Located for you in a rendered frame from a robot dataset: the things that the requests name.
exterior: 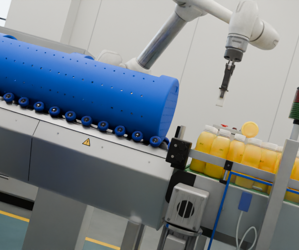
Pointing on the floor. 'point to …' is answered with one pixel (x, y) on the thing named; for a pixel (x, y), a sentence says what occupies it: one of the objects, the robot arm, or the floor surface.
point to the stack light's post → (276, 195)
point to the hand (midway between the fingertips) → (221, 97)
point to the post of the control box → (201, 243)
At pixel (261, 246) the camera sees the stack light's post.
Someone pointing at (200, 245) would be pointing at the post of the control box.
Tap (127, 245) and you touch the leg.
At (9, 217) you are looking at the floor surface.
